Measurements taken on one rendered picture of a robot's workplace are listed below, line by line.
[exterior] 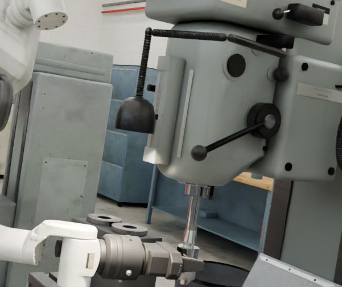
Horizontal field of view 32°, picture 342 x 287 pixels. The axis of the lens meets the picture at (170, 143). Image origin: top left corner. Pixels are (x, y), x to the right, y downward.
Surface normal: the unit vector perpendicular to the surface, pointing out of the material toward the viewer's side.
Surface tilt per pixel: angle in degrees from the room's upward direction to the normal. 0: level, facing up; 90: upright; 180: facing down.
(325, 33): 90
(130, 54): 90
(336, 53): 90
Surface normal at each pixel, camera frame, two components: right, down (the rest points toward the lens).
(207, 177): 0.29, 0.69
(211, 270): 0.04, 0.00
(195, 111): -0.46, -0.03
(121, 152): -0.82, -0.10
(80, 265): 0.37, 0.03
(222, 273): -0.18, -0.04
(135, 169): 0.55, 0.13
